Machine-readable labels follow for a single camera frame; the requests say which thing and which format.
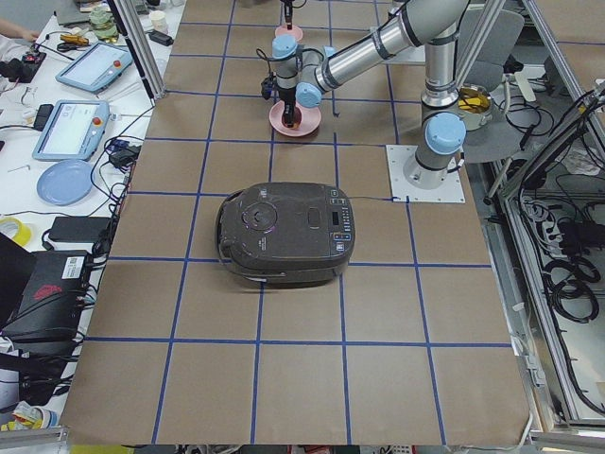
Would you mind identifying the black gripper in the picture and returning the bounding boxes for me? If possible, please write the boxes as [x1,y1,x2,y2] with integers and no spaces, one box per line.
[280,88,296,124]

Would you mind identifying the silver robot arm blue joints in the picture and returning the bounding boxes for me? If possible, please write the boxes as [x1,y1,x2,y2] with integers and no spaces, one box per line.
[271,0,469,174]

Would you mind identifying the pink plate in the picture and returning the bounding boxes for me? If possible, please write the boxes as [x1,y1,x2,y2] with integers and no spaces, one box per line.
[268,101,321,137]

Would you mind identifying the pink bowl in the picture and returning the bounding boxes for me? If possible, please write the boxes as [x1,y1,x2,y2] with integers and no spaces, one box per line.
[274,24,303,43]

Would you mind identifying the metal bowl on chair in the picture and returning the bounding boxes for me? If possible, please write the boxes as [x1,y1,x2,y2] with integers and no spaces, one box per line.
[458,85,493,131]

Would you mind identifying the light blue plate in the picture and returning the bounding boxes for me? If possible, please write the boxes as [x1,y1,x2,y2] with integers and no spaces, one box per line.
[36,159,93,206]

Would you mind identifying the dark grey rice cooker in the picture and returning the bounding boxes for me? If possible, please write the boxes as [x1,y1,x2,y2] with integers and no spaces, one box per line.
[215,182,355,285]

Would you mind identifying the blue teach pendant far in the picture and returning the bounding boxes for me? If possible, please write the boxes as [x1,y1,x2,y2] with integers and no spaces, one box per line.
[55,42,133,94]

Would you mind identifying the blue teach pendant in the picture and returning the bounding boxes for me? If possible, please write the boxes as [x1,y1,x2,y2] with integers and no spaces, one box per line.
[55,42,133,94]
[32,99,110,162]

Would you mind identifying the blue teach pendant near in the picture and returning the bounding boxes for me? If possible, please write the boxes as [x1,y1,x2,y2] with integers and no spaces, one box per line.
[32,99,110,162]

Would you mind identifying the grey white chair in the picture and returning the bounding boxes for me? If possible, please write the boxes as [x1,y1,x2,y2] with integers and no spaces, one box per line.
[458,5,524,164]

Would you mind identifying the black power adapter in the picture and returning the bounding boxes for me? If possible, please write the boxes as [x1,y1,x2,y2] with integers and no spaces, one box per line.
[48,217,110,243]

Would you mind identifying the yellow tape roll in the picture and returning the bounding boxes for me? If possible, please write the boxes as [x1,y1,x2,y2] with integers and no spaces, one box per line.
[0,217,32,247]

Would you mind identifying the black computer case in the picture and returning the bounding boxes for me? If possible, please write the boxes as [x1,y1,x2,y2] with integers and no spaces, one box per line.
[2,250,93,343]

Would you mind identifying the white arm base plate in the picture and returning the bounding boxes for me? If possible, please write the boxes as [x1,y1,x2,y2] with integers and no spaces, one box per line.
[386,145,465,203]

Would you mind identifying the aluminium frame post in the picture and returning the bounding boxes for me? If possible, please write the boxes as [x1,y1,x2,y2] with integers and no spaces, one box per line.
[108,0,165,100]

